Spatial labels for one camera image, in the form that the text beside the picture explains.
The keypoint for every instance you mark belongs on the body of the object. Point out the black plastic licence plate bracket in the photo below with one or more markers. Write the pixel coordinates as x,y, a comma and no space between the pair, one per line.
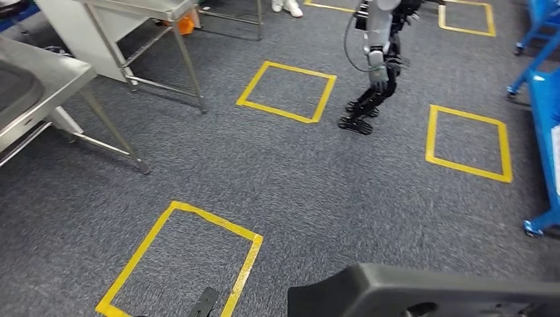
393,293

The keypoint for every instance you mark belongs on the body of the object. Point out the black robot body part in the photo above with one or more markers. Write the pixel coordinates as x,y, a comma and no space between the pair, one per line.
204,302

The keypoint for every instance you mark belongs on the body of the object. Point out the stainless steel workbench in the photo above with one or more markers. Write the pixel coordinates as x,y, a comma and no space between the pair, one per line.
65,74

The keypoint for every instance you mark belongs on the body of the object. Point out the yellow floor tape square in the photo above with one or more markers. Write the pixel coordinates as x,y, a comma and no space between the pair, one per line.
326,100
328,7
466,30
430,131
218,222

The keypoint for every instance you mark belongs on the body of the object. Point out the person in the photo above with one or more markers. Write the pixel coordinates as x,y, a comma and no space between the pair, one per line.
292,8

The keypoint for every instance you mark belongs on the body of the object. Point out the orange object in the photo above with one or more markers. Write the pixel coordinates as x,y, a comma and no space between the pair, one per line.
183,25

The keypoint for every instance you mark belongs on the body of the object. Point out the black legged machine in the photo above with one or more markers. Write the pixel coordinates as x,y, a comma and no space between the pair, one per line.
378,26

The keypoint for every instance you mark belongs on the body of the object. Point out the white cabinet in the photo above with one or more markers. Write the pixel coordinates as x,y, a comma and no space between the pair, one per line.
74,35

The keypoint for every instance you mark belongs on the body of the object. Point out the blue metal storage rack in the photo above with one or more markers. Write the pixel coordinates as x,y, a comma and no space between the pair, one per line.
538,11
540,131

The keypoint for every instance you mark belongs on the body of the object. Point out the white plastic crate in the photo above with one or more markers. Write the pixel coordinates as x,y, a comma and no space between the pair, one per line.
556,157

